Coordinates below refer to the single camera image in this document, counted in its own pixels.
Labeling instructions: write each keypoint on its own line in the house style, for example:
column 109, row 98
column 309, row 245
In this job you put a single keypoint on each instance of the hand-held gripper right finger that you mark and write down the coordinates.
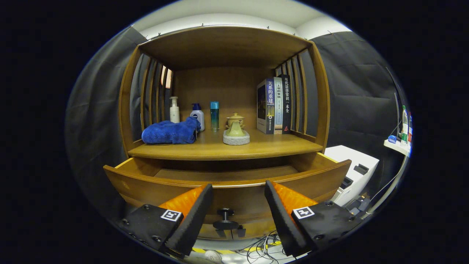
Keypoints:
column 280, row 220

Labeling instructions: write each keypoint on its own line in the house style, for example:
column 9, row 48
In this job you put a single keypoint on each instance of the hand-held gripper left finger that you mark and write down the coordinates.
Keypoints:
column 194, row 220

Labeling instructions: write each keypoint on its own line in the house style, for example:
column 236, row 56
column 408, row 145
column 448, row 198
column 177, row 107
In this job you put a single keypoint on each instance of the wooden drawer with black knob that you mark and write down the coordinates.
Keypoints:
column 146, row 187

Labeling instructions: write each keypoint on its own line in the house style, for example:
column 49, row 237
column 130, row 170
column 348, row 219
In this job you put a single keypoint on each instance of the green ceramic ornament stone base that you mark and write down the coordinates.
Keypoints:
column 236, row 138

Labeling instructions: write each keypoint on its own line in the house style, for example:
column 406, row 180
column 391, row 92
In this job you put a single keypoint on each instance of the wooden countertop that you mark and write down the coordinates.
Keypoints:
column 263, row 146

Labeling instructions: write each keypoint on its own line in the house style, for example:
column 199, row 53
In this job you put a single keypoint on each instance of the wooden cabinet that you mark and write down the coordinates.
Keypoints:
column 220, row 47

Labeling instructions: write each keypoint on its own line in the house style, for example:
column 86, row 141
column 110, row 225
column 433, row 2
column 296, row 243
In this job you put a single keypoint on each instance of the black electronic device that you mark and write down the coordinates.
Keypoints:
column 357, row 205

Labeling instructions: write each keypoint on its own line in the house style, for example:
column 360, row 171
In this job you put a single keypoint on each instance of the white box appliance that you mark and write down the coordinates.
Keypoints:
column 344, row 157

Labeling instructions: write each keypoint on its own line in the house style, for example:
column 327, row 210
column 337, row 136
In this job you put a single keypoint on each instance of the blue towel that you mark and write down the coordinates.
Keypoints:
column 168, row 132

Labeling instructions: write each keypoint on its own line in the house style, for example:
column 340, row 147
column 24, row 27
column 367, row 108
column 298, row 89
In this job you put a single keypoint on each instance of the white bottle with blue cap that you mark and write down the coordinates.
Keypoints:
column 198, row 119

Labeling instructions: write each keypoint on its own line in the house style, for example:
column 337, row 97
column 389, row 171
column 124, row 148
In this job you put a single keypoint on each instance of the teal bottle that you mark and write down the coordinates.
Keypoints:
column 214, row 117

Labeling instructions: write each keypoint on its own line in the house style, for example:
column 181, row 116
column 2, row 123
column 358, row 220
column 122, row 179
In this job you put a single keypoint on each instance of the white pump bottle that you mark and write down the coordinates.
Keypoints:
column 174, row 115

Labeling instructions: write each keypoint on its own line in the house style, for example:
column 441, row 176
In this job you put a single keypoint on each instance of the beige lidded ceramic cup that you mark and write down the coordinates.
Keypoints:
column 235, row 118

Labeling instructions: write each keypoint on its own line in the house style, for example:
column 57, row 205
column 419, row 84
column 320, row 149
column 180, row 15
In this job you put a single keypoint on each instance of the book with pale spine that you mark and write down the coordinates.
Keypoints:
column 278, row 110

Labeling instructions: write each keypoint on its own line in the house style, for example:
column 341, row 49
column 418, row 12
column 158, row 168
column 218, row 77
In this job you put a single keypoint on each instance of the black book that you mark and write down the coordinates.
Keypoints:
column 287, row 110

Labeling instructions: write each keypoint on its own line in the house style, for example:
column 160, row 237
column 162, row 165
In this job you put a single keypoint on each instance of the thick book with blue spine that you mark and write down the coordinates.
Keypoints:
column 264, row 106

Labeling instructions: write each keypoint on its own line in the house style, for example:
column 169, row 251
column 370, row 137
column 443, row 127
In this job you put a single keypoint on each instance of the small blue object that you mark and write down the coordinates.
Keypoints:
column 392, row 139

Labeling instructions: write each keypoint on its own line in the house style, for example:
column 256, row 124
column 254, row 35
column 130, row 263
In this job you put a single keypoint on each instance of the white shelf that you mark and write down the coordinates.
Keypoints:
column 397, row 146

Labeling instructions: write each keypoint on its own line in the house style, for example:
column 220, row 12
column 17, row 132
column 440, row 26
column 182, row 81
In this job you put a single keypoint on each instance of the green bottle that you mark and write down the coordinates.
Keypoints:
column 404, row 124

